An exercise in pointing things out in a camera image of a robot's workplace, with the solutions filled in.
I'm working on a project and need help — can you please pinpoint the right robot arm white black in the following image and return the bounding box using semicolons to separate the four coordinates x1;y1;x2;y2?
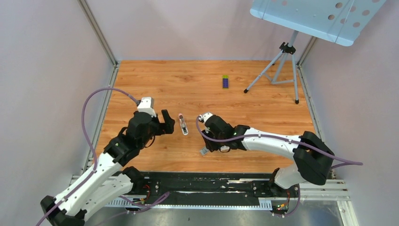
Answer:
197;113;335;197

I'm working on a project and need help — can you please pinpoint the white staple box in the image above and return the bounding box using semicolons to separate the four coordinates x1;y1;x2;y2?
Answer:
219;146;231;153

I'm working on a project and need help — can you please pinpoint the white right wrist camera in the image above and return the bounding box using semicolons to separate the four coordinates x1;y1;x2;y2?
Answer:
199;112;213;123

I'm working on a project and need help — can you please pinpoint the grey tripod stand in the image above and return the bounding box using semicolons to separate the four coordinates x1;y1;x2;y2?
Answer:
243;30;299;104

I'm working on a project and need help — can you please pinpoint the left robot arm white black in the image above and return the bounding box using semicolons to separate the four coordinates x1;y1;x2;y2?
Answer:
40;110;175;226

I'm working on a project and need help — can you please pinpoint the light blue perforated tray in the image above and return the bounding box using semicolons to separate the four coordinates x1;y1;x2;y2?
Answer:
250;0;385;47

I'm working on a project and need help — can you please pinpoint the purple green small block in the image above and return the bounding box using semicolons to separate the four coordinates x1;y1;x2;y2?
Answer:
222;75;229;89

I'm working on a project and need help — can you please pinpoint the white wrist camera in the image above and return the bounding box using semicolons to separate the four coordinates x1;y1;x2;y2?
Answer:
137;97;157;117
199;112;213;123

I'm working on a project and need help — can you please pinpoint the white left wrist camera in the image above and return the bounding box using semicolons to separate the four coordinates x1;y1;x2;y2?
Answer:
137;97;157;117

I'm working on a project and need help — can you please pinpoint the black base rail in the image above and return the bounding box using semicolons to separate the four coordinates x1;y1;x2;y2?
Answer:
67;170;350;211

